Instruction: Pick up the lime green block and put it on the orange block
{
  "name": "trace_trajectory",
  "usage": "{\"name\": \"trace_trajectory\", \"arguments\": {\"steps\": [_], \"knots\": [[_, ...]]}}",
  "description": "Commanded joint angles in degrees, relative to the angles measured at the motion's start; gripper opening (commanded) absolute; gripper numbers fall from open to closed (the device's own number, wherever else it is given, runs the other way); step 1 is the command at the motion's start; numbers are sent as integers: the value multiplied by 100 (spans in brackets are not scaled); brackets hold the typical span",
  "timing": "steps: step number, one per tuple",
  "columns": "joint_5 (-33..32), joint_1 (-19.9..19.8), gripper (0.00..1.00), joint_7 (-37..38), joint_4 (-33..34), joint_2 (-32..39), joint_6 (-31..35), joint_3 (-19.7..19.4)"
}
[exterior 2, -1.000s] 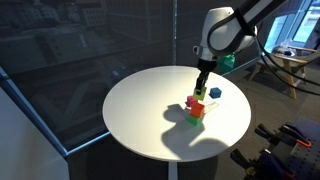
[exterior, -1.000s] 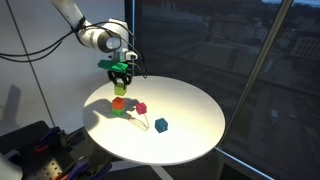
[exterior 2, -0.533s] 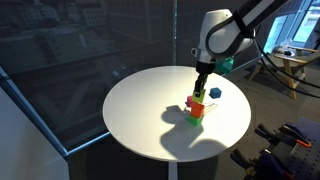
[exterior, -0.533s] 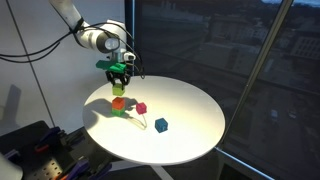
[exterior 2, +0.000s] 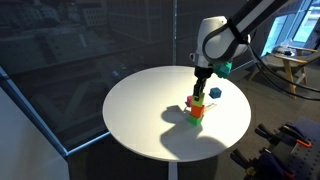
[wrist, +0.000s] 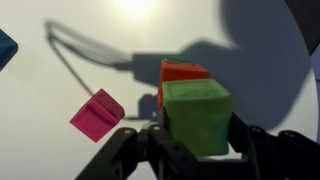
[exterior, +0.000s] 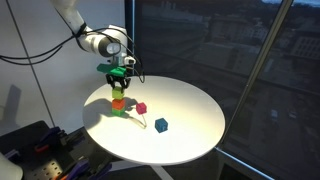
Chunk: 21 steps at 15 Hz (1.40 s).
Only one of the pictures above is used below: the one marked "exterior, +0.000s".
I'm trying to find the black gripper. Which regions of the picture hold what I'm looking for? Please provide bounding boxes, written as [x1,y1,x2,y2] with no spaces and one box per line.
[105,73,131,91]

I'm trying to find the lime green block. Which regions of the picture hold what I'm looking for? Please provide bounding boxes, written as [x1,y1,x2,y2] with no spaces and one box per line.
[111,86,126,100]

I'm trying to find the orange block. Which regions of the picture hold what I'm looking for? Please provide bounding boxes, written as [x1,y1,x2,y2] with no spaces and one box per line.
[111,98,127,111]

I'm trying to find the dark green block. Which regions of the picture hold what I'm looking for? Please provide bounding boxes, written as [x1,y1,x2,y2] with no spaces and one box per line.
[111,107,127,118]

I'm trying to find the magenta block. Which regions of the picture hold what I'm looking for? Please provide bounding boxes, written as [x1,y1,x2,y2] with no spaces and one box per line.
[135,102,148,116]

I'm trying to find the blue block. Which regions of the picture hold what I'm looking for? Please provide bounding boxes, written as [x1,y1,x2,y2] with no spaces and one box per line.
[154,117,169,134]

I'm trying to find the metal window mullion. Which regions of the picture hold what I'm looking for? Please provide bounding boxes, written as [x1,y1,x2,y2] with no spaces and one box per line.
[218,0,295,149]
[124,0,136,78]

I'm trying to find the white rounded object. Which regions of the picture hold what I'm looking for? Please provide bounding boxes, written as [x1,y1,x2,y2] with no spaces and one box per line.
[0,151,24,180]

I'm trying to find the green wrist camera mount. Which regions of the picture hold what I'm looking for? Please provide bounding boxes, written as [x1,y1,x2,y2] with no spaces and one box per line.
[96,63,128,77]

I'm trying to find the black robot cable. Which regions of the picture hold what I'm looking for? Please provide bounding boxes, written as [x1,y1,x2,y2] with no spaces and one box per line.
[0,27,146,84]

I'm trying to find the purple spring clamp orange handles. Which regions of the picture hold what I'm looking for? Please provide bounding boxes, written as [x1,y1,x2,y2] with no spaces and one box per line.
[53,158,114,180]
[33,126,86,154]

